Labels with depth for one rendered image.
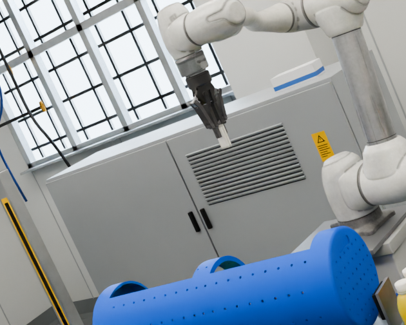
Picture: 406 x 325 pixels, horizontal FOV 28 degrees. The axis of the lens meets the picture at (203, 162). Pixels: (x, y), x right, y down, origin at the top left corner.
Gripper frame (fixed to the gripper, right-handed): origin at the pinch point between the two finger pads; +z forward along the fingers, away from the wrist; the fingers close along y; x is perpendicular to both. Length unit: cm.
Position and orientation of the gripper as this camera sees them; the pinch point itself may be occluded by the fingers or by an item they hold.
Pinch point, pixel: (222, 136)
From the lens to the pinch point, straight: 241.2
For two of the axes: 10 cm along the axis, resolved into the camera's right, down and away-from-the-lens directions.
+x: -6.8, 1.8, 7.2
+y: 6.3, -3.7, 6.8
